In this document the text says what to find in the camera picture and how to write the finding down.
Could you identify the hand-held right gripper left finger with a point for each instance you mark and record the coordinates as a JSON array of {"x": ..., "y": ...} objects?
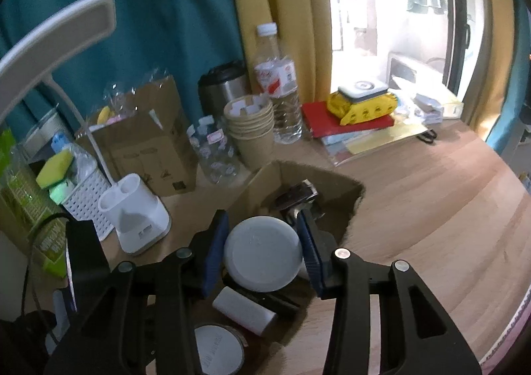
[{"x": 215, "y": 252}]

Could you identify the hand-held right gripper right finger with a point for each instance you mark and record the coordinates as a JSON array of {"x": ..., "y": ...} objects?
[{"x": 311, "y": 252}]

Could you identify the white plastic bottle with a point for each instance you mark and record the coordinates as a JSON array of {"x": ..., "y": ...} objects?
[{"x": 261, "y": 254}]

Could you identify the white rectangular block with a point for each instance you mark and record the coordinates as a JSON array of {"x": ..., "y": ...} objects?
[{"x": 244, "y": 309}]

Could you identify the red tin can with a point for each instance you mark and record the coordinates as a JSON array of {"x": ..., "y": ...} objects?
[{"x": 218, "y": 352}]

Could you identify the white plastic basket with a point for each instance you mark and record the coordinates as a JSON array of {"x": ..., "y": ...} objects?
[{"x": 89, "y": 200}]

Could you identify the white desk lamp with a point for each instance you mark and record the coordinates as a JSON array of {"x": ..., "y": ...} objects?
[{"x": 135, "y": 217}]

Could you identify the green carton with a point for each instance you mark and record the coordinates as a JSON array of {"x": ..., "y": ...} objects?
[{"x": 25, "y": 209}]

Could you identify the yellow green sponge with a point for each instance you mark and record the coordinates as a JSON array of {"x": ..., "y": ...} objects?
[{"x": 56, "y": 169}]

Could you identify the blue packet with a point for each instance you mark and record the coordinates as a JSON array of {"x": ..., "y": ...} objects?
[{"x": 60, "y": 142}]

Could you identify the stack of paper cups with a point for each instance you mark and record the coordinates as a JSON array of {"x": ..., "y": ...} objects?
[{"x": 253, "y": 138}]

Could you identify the brown printed cardboard box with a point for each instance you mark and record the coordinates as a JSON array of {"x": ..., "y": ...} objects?
[{"x": 145, "y": 151}]

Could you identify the pile of papers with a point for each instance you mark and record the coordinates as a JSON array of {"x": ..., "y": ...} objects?
[{"x": 373, "y": 138}]

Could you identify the red book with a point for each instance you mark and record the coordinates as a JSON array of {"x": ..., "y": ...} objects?
[{"x": 319, "y": 120}]

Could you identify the white ribbed tub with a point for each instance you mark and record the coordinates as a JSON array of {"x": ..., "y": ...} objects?
[{"x": 41, "y": 130}]

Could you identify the yellow printed packet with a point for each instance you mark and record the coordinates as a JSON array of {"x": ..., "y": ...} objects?
[{"x": 361, "y": 109}]

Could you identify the clear water bottle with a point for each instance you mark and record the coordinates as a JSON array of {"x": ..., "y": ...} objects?
[{"x": 280, "y": 101}]

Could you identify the clear plastic bag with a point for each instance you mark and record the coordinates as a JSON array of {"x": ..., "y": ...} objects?
[{"x": 120, "y": 101}]

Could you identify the steel thermos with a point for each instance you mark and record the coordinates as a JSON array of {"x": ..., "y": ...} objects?
[{"x": 220, "y": 88}]

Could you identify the black scissors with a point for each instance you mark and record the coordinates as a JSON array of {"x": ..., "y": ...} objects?
[{"x": 427, "y": 136}]

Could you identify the white flat device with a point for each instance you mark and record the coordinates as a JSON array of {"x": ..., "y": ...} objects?
[{"x": 363, "y": 90}]

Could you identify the small white box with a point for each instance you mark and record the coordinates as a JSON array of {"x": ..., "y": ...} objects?
[{"x": 429, "y": 107}]

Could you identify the white appliance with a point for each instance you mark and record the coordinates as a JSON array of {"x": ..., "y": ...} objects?
[{"x": 415, "y": 70}]

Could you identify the white serrated edge strip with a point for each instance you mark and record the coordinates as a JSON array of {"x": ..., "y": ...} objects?
[{"x": 514, "y": 329}]

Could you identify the narrow teal curtain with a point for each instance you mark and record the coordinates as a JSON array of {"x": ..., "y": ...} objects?
[{"x": 512, "y": 109}]

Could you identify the large teal curtain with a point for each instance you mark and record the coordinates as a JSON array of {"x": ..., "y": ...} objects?
[{"x": 145, "y": 6}]

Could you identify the black sliding door frame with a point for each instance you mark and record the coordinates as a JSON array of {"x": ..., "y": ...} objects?
[{"x": 456, "y": 26}]

